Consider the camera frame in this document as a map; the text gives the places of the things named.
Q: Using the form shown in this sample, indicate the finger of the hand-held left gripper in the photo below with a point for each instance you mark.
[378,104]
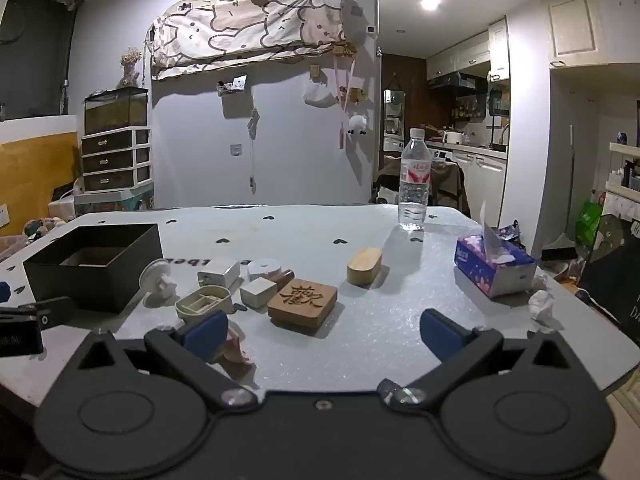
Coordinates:
[50,310]

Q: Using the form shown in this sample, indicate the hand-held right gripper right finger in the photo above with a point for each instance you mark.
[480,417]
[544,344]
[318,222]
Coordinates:
[440,332]

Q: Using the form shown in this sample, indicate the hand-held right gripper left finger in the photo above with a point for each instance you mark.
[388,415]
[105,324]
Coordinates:
[206,332]

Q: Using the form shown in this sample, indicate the beige plastic container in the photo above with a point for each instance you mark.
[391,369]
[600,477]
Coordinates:
[205,302]

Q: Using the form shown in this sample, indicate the pink scissors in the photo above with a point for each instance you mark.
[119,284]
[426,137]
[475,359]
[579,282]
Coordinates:
[237,350]

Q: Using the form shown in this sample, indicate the black box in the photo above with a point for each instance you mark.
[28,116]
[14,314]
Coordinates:
[100,280]

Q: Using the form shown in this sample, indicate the white rectangular charger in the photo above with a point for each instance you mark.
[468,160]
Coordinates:
[219,272]

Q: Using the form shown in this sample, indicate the white round tape dispenser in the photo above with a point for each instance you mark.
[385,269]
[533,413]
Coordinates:
[265,266]

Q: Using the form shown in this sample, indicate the carved square wooden box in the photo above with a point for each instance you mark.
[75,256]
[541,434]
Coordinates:
[302,305]

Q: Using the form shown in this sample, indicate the white cube block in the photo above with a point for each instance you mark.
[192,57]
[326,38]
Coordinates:
[257,294]

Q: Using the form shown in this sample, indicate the white suction hook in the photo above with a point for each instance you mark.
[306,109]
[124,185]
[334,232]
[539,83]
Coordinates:
[155,280]

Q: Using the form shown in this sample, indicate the blue tissue box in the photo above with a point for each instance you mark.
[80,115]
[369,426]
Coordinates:
[492,270]

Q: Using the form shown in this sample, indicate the pile of stuffed toys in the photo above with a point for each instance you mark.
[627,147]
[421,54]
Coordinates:
[42,227]

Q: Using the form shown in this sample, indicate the small brown bottle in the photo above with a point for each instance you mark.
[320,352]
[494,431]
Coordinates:
[284,277]

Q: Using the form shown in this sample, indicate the oval wooden box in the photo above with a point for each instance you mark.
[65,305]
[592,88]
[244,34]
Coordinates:
[364,266]

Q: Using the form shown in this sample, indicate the crumpled white tissue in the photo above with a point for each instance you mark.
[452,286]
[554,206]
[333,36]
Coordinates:
[542,307]

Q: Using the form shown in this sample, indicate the painted cabinet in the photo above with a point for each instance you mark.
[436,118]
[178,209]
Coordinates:
[112,202]

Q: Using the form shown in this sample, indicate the clear water bottle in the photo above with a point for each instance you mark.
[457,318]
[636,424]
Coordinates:
[414,185]

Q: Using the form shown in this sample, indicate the chair with brown cloth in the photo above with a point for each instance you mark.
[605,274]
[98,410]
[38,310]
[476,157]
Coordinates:
[445,182]

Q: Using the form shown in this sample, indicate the white plastic drawer unit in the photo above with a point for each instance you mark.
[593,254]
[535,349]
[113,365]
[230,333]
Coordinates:
[116,160]

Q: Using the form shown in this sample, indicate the kitchen counter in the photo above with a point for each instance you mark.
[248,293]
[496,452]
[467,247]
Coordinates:
[480,170]

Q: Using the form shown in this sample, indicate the black board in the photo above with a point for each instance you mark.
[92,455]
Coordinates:
[612,275]

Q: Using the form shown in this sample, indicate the green bag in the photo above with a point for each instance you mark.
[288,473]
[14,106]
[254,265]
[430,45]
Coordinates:
[589,222]

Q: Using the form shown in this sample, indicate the white rice cooker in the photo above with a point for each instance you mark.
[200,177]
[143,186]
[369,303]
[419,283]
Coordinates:
[451,138]

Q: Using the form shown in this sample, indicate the glass fish tank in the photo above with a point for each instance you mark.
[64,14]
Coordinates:
[116,110]

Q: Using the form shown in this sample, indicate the hanging mirror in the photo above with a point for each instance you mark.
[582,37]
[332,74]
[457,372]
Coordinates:
[394,120]

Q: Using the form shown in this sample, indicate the white plush toy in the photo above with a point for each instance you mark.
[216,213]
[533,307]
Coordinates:
[358,125]

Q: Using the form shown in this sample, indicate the white storage shelf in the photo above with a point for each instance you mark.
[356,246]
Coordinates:
[625,175]

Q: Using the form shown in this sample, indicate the pink ribbon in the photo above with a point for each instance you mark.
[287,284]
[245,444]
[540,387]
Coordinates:
[344,100]

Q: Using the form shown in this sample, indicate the range hood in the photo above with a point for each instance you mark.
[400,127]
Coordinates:
[457,81]

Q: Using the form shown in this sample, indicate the dried flower vase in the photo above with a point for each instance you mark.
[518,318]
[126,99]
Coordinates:
[130,67]

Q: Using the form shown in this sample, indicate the dark window curtain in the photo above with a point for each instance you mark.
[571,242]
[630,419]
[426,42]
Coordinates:
[35,55]

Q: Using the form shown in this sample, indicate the white hanging bag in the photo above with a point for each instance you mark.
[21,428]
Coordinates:
[317,96]

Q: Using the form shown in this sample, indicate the printed blanket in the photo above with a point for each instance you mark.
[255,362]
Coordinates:
[250,25]

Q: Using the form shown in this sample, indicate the ceiling light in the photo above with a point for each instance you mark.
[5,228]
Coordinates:
[430,1]

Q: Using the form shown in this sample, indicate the tall white cabinet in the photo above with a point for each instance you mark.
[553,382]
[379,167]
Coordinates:
[575,25]

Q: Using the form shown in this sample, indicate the wall socket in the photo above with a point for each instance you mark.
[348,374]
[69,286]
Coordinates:
[4,215]

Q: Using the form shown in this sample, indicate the wall switch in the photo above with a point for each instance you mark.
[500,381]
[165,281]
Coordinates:
[235,149]

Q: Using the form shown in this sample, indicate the white kitchen wall cabinets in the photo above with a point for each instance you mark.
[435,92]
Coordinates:
[470,52]

